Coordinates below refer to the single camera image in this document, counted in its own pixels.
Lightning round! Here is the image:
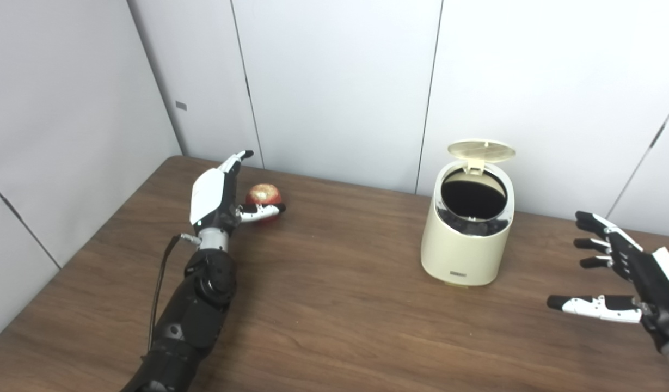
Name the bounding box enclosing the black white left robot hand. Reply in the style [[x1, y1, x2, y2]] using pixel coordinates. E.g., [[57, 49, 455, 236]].
[[189, 150, 287, 236]]

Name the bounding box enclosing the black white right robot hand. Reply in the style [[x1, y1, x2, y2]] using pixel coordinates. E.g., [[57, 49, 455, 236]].
[[547, 211, 669, 352]]

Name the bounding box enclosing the red apple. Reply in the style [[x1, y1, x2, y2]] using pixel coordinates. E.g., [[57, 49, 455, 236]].
[[245, 183, 284, 219]]

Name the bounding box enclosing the round cream bin lid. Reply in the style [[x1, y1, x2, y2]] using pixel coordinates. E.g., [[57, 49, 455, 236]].
[[447, 139, 517, 175]]

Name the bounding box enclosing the cream-colored bin body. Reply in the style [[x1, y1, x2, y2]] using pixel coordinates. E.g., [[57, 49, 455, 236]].
[[420, 161, 515, 287]]

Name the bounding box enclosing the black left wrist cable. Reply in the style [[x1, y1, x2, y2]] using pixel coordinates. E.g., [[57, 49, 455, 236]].
[[147, 233, 201, 353]]

